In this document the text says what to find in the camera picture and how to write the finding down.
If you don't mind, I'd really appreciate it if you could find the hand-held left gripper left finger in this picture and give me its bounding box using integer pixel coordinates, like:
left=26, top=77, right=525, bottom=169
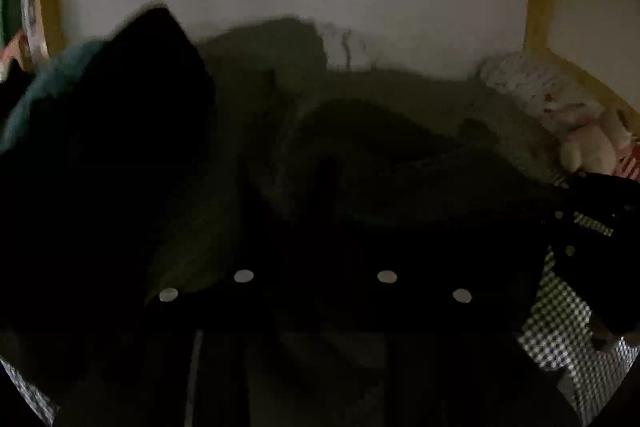
left=55, top=257, right=281, bottom=427

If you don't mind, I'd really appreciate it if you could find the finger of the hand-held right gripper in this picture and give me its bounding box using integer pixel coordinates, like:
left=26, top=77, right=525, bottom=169
left=552, top=172, right=640, bottom=230

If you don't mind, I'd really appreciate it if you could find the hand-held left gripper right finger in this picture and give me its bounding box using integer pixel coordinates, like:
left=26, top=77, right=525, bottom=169
left=350, top=257, right=586, bottom=427

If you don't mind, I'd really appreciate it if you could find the grey zip hoodie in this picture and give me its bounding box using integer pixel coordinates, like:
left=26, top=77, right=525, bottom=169
left=145, top=187, right=566, bottom=427

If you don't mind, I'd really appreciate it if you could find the red striped cushion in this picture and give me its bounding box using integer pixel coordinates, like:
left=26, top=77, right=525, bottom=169
left=617, top=147, right=640, bottom=181

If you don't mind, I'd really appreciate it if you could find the pink plush toy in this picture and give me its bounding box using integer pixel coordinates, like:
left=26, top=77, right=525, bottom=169
left=559, top=107, right=640, bottom=180

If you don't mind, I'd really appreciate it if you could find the checkered bed sheet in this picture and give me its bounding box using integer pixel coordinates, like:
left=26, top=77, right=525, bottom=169
left=0, top=212, right=640, bottom=427

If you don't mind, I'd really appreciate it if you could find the white patterned pillow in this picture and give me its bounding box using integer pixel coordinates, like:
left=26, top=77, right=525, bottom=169
left=475, top=52, right=606, bottom=132

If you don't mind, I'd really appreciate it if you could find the black clothing pile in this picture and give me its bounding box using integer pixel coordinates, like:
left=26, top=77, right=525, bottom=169
left=0, top=4, right=221, bottom=333

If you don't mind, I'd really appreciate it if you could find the olive clothing pile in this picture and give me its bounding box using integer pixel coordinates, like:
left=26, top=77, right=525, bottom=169
left=200, top=19, right=566, bottom=208

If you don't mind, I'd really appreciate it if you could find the white patterned cloth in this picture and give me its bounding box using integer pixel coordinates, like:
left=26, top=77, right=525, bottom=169
left=320, top=24, right=382, bottom=71

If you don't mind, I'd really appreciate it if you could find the teal pillow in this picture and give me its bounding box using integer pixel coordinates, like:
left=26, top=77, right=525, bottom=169
left=0, top=39, right=108, bottom=152

